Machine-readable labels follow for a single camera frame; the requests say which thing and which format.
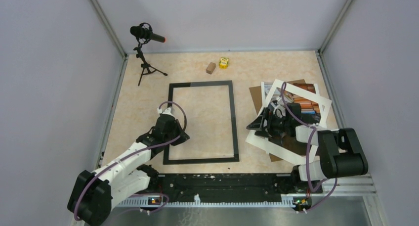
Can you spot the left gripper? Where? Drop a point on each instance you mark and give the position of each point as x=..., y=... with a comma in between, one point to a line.
x=179, y=140

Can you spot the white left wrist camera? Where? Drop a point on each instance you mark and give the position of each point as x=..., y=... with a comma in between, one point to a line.
x=168, y=111

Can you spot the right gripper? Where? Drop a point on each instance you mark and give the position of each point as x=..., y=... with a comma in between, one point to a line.
x=269, y=115

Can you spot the black picture frame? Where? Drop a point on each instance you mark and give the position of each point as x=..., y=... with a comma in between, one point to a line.
x=235, y=158

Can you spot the black tripod stand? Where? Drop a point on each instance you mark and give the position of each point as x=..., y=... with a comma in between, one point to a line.
x=147, y=68

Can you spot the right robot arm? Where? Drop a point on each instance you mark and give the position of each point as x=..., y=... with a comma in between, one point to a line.
x=340, y=152

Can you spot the cat photo print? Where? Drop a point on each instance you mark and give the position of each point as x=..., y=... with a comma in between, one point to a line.
x=310, y=110

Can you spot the black microphone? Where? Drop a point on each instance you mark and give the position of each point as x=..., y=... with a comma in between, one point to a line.
x=144, y=33

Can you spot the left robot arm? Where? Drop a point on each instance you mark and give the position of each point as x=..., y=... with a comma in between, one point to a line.
x=95, y=194

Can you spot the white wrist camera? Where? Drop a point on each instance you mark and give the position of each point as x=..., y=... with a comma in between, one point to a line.
x=168, y=111
x=277, y=109

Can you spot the yellow owl toy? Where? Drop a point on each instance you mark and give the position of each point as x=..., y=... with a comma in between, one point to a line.
x=223, y=62

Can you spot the brown cardboard backing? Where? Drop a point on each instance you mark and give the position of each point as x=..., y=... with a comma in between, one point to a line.
x=289, y=143

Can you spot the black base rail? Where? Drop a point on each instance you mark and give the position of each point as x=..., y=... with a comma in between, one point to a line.
x=226, y=188

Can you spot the small wooden block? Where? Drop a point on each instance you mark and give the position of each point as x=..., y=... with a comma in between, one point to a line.
x=210, y=68

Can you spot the white photo mat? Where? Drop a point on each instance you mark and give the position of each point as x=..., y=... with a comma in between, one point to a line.
x=277, y=150

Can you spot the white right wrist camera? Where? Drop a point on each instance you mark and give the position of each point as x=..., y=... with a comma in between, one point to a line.
x=277, y=109

